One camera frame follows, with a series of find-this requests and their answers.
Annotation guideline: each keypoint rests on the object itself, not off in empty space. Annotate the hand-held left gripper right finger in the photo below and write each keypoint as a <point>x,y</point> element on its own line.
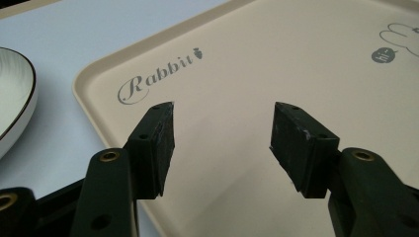
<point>303,151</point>

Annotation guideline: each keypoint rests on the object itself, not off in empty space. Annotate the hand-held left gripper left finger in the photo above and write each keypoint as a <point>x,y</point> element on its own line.
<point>150,154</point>

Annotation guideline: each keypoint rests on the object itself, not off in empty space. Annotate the beige printed plastic tray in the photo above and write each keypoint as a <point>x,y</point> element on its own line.
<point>237,82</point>

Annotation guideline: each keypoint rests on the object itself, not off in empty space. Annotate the white bowl with dark rim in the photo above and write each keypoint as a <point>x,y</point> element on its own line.
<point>13,98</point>

